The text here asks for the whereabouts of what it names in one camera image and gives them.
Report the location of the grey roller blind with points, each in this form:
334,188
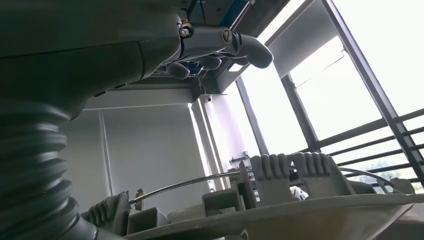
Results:
304,36

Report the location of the dark outdoor railing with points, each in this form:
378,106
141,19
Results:
364,144

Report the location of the dark window frame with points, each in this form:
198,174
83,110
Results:
374,89

